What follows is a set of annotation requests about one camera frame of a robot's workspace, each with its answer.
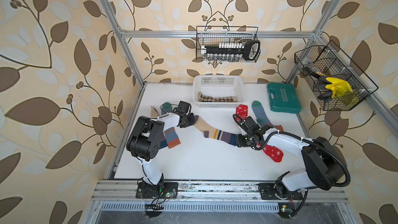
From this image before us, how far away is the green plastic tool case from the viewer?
1026mm

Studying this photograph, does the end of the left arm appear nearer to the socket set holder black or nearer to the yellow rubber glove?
the socket set holder black

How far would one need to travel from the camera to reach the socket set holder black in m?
0.82

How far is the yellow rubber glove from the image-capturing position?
667 mm

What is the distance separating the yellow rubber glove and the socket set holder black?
0.36 meters
